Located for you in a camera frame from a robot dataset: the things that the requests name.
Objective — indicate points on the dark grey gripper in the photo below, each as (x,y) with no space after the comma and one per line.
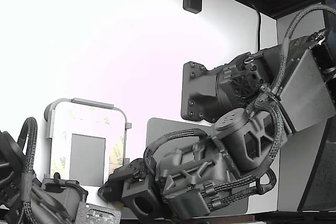
(189,171)

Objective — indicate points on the tan 3M tape liner strip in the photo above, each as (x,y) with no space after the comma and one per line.
(114,169)

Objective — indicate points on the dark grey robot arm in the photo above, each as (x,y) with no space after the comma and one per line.
(304,98)

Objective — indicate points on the dark idle robot arm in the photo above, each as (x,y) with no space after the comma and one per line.
(60,195)

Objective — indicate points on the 3M printed tape liner strip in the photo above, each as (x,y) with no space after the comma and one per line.
(105,120)
(116,153)
(61,161)

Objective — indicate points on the white plate with tape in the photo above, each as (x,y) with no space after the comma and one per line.
(86,129)

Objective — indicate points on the grey circuit board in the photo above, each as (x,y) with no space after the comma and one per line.
(97,213)

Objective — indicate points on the small grey rectangular panel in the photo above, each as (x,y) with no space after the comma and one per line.
(88,159)

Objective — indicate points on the large grey rectangular mat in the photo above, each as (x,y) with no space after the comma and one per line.
(178,129)

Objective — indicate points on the grey plate holder fixture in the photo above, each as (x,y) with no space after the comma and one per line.
(92,102)

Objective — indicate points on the dark speckled panel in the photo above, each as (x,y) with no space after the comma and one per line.
(323,176)

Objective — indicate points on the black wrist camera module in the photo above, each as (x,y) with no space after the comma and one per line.
(131,169)

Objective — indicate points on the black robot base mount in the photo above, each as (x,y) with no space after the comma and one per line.
(199,87)

